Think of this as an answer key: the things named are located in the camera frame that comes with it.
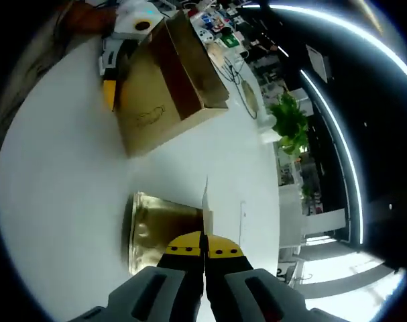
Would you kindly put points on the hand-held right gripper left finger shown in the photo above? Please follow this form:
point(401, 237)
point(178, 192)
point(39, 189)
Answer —
point(143, 295)

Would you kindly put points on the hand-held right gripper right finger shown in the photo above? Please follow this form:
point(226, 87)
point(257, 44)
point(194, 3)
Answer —
point(257, 295)

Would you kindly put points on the stack of gold masks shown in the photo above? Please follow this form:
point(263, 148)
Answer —
point(156, 228)

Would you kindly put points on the gold mask packet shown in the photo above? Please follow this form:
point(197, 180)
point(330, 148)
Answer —
point(207, 214)

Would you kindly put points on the white game controller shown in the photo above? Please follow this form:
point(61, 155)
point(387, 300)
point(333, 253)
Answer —
point(206, 35)

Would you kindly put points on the long curved ceiling light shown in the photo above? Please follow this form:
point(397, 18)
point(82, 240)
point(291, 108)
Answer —
point(344, 141)

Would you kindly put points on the white table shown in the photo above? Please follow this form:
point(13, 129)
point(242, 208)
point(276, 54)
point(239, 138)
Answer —
point(55, 201)

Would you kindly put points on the white plant pot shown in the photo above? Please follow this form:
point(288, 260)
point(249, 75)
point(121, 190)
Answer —
point(267, 127)

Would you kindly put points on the wooden board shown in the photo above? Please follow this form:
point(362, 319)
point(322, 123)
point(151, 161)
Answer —
point(216, 55)

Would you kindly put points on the green box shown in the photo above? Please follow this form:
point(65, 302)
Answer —
point(230, 41)

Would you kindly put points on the white ceiling panel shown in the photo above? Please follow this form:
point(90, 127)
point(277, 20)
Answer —
point(318, 63)

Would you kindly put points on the person's left hand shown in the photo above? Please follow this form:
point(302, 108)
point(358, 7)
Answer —
point(92, 18)

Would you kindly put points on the gold mask box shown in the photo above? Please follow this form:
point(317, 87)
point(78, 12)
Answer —
point(146, 94)

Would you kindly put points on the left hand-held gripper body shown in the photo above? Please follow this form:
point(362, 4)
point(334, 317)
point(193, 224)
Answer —
point(136, 20)

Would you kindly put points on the green potted plant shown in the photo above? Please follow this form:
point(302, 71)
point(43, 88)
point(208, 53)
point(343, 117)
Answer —
point(290, 120)

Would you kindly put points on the wide ceiling light strip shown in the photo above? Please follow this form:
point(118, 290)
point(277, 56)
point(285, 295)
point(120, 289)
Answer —
point(357, 27)

